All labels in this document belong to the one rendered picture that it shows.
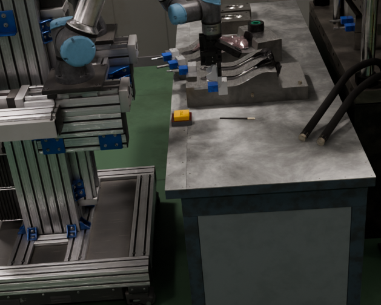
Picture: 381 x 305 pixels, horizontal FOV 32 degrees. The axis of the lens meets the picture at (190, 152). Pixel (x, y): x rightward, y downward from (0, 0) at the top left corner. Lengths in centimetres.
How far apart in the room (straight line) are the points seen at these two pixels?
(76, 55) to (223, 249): 85
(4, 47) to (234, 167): 103
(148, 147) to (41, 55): 161
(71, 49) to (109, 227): 108
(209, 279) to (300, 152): 57
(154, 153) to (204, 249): 177
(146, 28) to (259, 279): 318
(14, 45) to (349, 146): 133
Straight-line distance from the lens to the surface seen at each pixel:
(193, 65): 284
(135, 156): 405
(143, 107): 466
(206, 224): 230
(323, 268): 246
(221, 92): 257
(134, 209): 315
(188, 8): 241
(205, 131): 253
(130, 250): 289
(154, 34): 529
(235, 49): 251
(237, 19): 353
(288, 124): 255
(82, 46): 229
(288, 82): 277
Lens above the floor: 198
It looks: 29 degrees down
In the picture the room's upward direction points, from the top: 5 degrees counter-clockwise
